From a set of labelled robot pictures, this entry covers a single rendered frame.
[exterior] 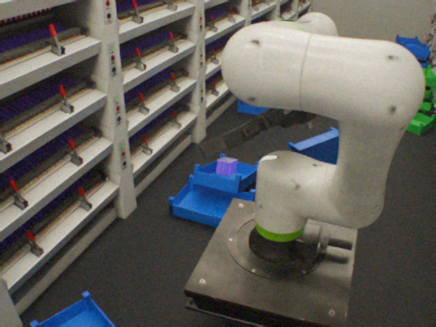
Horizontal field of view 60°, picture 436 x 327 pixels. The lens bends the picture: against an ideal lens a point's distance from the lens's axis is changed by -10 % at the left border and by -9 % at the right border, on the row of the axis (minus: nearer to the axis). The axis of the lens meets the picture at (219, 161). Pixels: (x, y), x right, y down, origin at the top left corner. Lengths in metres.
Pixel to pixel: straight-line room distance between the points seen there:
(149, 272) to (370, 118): 1.11
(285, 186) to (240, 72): 0.38
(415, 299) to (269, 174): 0.83
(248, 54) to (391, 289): 1.14
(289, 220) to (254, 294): 0.18
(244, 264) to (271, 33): 0.60
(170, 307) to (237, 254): 0.43
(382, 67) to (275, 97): 0.15
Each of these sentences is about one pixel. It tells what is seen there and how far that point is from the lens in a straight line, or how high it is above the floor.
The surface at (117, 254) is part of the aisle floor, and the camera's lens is 1.58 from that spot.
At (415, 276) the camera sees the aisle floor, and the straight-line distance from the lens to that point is 1.61.
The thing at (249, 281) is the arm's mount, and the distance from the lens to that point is 0.97.
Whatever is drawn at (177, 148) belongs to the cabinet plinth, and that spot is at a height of 0.04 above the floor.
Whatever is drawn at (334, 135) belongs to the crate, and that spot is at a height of 0.20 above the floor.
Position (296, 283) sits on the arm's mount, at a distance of 0.98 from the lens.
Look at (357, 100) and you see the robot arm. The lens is 0.53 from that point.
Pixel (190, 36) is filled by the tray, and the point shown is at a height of 0.58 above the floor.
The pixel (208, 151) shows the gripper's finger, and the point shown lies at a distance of 0.91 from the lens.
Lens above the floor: 1.07
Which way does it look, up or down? 31 degrees down
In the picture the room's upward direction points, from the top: straight up
